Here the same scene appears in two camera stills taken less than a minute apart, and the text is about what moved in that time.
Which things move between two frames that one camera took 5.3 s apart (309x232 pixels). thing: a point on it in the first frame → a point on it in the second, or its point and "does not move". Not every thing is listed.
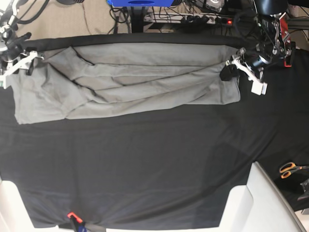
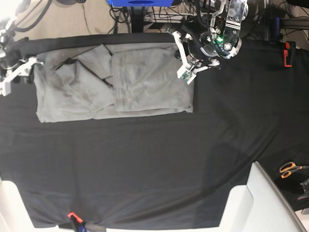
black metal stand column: [137, 15] does not move
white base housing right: [259, 206] does not move
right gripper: [257, 56] → [197, 51]
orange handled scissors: [287, 169] does not move
